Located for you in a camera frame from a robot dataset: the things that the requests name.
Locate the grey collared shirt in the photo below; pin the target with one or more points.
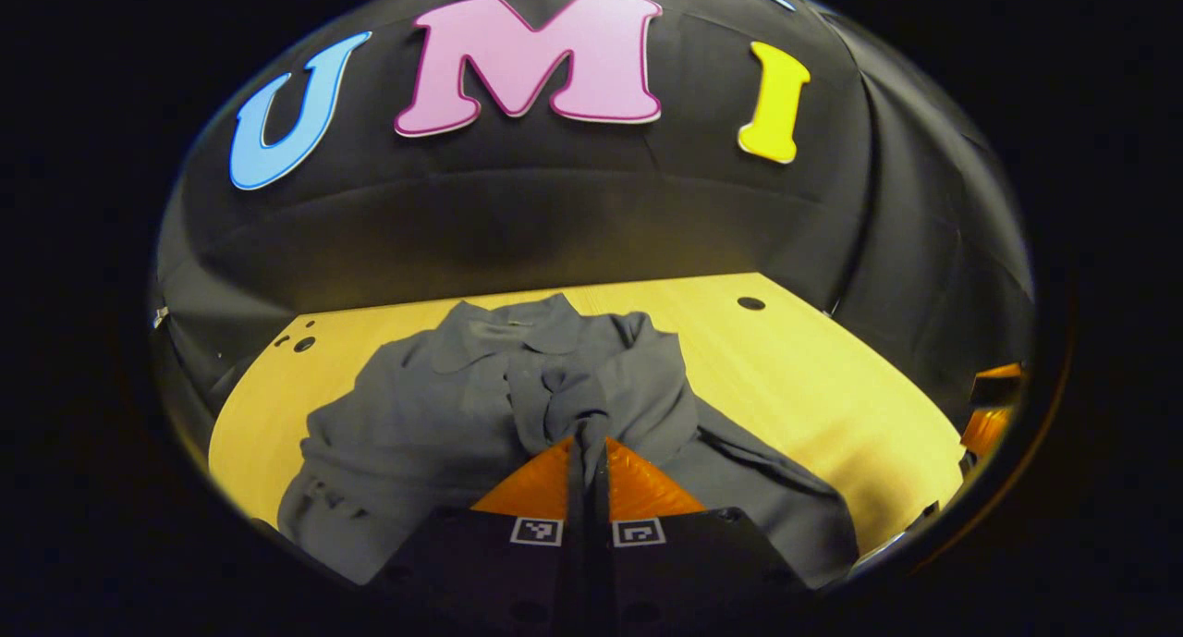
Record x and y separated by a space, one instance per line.
434 406

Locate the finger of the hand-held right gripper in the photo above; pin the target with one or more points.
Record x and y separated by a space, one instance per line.
987 429

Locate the black backdrop cloth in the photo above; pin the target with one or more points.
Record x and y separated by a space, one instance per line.
554 202

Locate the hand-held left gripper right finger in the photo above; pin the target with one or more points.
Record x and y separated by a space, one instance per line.
601 526

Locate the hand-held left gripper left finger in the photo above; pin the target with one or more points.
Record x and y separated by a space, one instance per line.
575 526

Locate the white cloth clip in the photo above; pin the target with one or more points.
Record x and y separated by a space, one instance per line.
159 316

